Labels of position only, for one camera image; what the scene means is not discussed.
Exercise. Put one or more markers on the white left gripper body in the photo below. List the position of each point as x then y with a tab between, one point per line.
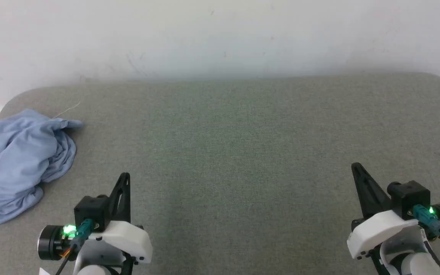
130	238

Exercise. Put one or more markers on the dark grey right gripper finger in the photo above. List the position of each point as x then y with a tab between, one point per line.
378	198
363	191

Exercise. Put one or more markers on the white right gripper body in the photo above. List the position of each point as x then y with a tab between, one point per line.
376	233

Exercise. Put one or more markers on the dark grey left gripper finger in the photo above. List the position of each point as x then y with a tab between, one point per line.
115	200
127	198

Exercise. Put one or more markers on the light blue white-collared shirt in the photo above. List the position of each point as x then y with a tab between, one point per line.
21	152

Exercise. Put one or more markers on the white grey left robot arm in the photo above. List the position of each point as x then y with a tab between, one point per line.
52	242

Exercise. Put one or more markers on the thin white thread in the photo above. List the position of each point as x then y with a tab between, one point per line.
67	110

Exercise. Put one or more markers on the grey-green fabric sofa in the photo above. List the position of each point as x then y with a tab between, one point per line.
220	152

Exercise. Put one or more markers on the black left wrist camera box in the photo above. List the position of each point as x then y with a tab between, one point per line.
92	212

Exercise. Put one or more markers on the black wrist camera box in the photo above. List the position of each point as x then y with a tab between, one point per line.
92	212
411	198

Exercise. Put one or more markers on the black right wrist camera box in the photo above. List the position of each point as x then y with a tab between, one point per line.
411	198

